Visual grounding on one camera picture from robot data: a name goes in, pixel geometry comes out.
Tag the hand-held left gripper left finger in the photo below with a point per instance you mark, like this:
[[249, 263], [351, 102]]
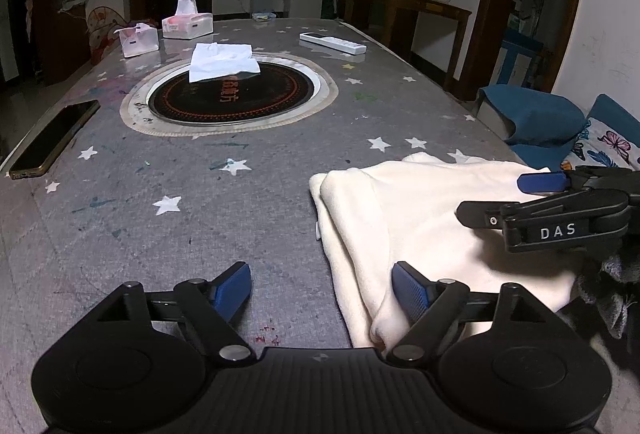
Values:
[[232, 288]]

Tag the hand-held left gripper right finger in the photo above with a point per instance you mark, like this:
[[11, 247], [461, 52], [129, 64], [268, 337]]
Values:
[[410, 290]]

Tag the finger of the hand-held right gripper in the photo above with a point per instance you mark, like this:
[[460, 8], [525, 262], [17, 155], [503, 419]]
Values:
[[480, 215], [542, 182]]

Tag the cream garment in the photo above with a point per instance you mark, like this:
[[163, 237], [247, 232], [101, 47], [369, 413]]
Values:
[[425, 209]]

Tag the person's right hand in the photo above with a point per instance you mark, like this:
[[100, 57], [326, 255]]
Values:
[[612, 294]]

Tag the butterfly printed cushion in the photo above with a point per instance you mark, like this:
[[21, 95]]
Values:
[[610, 144]]

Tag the blue sofa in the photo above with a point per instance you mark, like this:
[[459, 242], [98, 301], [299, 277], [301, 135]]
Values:
[[530, 109]]

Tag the blue storage cabinet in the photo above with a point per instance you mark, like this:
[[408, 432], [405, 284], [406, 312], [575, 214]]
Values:
[[517, 64]]

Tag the round black induction cooktop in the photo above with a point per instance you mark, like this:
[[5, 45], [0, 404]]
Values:
[[225, 106]]

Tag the dark wooden side table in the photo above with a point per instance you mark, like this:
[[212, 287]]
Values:
[[415, 4]]

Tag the white remote control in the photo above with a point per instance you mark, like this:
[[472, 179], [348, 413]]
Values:
[[332, 43]]

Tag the dark smartphone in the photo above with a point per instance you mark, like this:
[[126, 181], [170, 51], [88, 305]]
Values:
[[55, 139]]

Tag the white plastic tissue pack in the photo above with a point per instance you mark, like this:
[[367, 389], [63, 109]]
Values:
[[137, 41]]

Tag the pink and white tissue box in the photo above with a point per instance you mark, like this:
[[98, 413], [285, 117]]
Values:
[[187, 26]]

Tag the small clear plastic box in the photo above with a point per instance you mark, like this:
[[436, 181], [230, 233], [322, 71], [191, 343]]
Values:
[[263, 16]]

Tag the pink floor fan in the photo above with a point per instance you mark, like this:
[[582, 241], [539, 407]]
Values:
[[102, 29]]

